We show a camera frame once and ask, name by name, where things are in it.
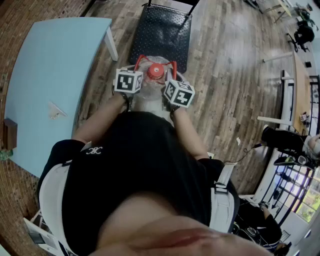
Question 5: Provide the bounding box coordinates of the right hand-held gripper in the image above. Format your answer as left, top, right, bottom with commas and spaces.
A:
162, 73, 196, 113

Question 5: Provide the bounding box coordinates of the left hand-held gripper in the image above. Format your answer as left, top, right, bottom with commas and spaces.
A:
114, 64, 144, 112

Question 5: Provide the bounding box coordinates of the clear water jug red cap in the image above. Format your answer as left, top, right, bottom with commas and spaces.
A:
128, 55, 176, 126

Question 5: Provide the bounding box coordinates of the black metal platform trolley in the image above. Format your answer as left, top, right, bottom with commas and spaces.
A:
128, 0, 201, 74

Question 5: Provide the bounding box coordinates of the person's right forearm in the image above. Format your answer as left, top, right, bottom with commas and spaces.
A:
171, 106, 210, 161

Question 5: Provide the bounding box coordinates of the person's left forearm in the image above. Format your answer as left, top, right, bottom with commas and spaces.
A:
71, 93, 131, 145

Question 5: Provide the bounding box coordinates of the person's black shirt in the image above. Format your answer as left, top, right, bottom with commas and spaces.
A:
37, 111, 241, 256

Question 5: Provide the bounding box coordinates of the light blue table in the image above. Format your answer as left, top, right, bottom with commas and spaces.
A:
4, 16, 120, 179

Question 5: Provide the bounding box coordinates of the brown wooden box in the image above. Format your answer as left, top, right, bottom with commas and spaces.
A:
3, 118, 19, 151

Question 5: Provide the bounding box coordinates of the black office chair with jacket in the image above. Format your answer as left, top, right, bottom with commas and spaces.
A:
286, 20, 316, 53

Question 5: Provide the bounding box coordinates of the person's face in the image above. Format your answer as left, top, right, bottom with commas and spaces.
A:
89, 192, 276, 256

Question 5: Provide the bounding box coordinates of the small green item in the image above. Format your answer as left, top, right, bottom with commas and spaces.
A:
0, 149, 14, 161

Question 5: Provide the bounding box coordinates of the black-framed window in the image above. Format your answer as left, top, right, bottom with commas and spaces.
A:
259, 159, 320, 227

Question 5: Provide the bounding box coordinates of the white rack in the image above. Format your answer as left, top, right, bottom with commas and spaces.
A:
23, 209, 62, 256

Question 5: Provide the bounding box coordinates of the black floor cable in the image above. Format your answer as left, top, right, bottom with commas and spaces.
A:
224, 142, 263, 165

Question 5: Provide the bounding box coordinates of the white harness strap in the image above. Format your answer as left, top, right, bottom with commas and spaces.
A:
209, 162, 238, 234
38, 159, 74, 256

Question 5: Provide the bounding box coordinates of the wooden desk with white frame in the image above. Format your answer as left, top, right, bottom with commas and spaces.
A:
256, 50, 315, 132

